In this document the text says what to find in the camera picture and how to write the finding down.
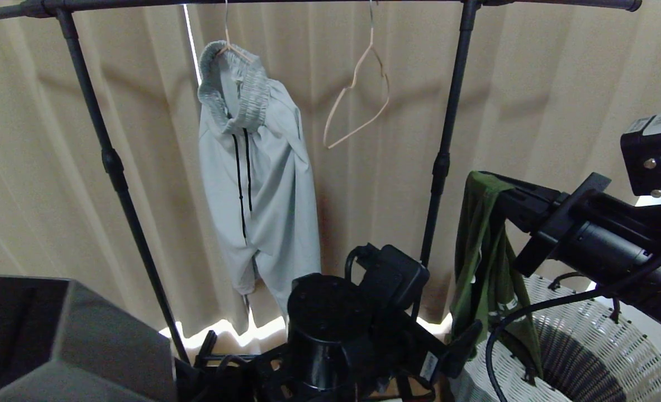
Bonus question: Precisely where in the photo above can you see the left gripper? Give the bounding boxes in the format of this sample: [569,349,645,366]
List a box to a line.
[370,310,484,389]

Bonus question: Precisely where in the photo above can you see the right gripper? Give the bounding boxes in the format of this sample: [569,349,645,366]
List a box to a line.
[512,172,661,342]

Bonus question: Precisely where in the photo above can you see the green garment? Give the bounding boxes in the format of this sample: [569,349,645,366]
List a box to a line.
[449,170,544,380]

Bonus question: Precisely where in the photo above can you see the pale grey shorts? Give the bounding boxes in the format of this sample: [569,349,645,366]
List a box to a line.
[197,40,322,324]

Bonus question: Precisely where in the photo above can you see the pink clothes hanger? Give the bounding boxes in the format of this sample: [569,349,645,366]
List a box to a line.
[216,0,253,64]
[323,0,391,150]

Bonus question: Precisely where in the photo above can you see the white laundry basket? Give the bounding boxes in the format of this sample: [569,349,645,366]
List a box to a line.
[450,272,661,402]

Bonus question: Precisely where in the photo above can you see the black clothes rack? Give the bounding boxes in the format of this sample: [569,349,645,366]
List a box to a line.
[0,0,643,370]

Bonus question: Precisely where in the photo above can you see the black cable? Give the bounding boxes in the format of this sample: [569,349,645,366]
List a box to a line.
[485,234,661,402]
[344,244,381,281]

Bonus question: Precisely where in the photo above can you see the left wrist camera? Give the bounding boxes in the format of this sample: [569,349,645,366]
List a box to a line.
[357,243,430,314]

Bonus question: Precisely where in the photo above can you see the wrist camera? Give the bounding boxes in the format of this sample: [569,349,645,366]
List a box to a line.
[620,109,661,198]
[357,243,430,314]

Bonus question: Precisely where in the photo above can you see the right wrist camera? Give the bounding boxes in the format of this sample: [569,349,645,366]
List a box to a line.
[620,109,661,198]

